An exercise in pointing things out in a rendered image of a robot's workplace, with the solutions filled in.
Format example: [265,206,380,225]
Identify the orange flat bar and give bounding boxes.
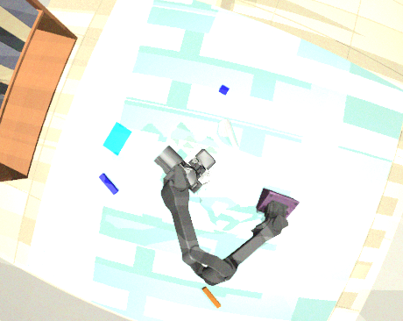
[202,286,222,309]

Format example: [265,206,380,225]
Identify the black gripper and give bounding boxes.
[184,149,216,180]

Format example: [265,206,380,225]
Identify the small blue block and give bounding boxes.
[98,173,119,195]

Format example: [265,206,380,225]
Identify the blue flat square plate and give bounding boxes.
[219,85,230,95]

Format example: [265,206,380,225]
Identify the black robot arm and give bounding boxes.
[154,145,289,286]

